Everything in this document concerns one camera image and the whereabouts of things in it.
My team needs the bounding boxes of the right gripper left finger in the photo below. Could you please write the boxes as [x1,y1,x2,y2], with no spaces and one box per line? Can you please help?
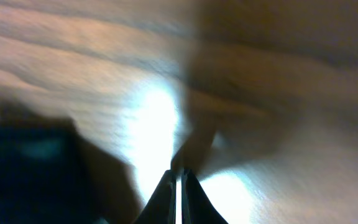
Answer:
[133,170,177,224]

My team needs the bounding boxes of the folded navy blue clothes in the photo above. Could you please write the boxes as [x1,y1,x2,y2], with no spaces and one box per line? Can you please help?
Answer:
[0,121,106,224]

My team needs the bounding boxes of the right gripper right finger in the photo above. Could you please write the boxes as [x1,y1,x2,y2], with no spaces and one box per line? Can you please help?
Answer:
[181,169,228,224]

